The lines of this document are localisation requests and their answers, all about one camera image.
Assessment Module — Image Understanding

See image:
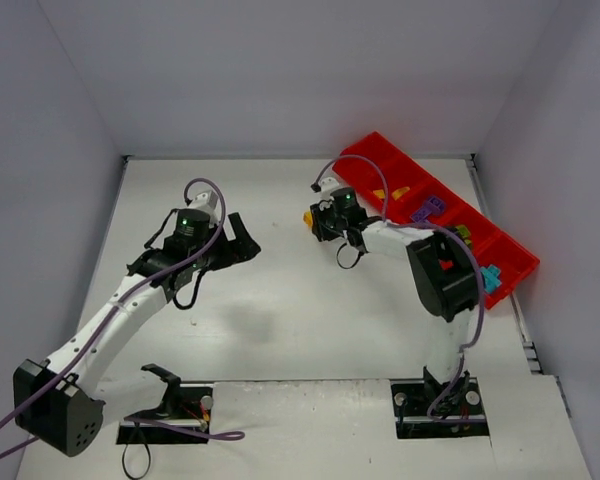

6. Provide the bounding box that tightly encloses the purple yellow white lego stack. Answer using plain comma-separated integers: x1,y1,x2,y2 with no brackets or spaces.
303,211,313,229

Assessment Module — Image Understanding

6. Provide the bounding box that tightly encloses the orange curved lego brick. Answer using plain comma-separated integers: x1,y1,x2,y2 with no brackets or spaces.
391,186,411,200

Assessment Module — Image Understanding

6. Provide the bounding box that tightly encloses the small green lego brick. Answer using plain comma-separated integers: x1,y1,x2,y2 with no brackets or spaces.
455,225,471,241

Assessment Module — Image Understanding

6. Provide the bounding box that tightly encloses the cyan square lego brick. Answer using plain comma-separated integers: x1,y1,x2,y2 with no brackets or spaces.
480,264,502,295

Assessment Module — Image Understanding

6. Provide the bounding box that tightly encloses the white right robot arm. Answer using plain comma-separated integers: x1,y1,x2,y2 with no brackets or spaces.
305,184,486,395

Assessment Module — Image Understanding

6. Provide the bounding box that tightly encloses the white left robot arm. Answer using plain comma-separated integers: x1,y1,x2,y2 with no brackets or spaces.
13,209,261,457

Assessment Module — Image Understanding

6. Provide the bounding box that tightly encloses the red divided bin tray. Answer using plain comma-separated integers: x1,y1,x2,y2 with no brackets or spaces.
332,132,539,309

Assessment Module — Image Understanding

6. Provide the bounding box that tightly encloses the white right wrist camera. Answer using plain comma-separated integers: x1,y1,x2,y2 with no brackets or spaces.
319,176,342,195

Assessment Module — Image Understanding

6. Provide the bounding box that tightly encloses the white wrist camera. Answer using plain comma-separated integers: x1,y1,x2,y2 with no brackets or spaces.
188,190,219,224
319,176,342,195

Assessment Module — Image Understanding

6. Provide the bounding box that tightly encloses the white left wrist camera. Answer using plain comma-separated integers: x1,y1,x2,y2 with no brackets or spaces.
188,190,219,224

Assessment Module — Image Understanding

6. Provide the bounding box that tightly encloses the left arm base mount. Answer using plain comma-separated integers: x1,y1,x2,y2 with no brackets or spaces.
116,364,214,446

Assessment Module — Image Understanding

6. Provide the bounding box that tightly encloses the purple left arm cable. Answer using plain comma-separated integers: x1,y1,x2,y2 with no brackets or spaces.
0,178,245,464

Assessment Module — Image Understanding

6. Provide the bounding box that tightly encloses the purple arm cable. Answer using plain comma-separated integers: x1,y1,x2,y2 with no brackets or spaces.
0,178,245,464
312,155,486,421

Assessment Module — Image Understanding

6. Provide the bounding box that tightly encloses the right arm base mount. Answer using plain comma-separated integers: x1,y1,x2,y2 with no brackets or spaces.
390,377,490,440

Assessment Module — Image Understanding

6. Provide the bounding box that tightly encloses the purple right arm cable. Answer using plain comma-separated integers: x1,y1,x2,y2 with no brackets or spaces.
312,155,486,421

